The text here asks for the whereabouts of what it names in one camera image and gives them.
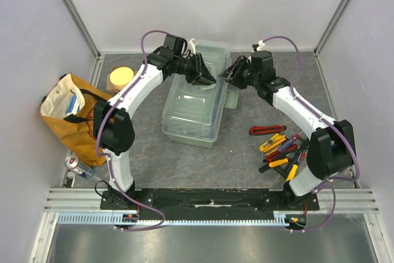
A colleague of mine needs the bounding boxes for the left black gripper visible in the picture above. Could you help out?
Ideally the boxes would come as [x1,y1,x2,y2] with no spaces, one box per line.
[175,54,217,87]

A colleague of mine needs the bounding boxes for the green clear-lid toolbox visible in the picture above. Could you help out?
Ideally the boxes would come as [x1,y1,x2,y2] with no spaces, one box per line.
[162,39,239,148]

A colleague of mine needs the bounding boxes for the blue red screwdriver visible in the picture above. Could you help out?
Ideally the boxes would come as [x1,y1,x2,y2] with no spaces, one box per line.
[267,132,303,156]

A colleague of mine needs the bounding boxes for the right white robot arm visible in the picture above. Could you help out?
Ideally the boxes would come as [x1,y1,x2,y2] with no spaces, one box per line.
[219,51,357,210]

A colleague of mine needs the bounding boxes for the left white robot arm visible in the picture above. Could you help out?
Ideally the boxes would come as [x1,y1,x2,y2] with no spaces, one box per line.
[94,34,216,209]

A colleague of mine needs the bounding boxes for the red black utility knife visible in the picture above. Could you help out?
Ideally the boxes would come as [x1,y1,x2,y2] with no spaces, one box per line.
[249,125,287,136]

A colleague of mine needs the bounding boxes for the yellow tape roll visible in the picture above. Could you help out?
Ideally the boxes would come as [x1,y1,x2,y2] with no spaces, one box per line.
[109,67,134,91]

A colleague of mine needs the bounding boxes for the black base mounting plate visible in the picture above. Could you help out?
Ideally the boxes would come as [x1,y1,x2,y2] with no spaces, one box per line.
[100,188,320,211]

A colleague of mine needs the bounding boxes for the yellow canvas tote bag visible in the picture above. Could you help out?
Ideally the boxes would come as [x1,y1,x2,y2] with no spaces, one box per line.
[40,73,111,167]

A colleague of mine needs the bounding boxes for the red bull can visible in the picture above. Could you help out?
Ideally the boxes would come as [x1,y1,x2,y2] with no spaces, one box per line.
[65,155,94,179]

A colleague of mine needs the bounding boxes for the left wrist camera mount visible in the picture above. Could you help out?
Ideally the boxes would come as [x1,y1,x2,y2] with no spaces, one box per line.
[187,38,200,57]

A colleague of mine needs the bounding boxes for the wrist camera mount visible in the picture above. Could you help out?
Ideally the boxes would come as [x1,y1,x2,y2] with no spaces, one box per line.
[252,39,265,52]
[187,38,200,57]

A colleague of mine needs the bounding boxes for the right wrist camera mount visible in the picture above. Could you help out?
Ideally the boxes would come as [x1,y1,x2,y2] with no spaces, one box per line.
[252,39,265,52]

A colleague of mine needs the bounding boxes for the red handled screwdriver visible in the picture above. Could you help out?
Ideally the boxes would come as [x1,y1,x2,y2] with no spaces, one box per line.
[263,144,298,163]

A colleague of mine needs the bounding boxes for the orange handled screwdriver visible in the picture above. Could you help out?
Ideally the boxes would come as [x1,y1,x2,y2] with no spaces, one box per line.
[268,158,289,168]

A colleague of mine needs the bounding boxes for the red black wire stripper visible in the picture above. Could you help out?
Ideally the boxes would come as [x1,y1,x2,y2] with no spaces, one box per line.
[291,139,310,164]

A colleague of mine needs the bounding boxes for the black handled tool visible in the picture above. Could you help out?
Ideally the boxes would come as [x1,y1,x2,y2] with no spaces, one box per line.
[258,161,292,177]

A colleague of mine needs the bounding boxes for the yellow handled pliers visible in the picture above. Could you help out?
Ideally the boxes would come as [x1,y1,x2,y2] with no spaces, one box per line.
[285,152,307,182]

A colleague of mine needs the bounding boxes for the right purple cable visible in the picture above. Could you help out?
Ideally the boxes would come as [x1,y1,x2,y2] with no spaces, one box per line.
[264,34,361,232]

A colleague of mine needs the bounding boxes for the blue slotted cable duct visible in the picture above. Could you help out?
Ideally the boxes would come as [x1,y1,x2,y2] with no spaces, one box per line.
[57,211,292,225]

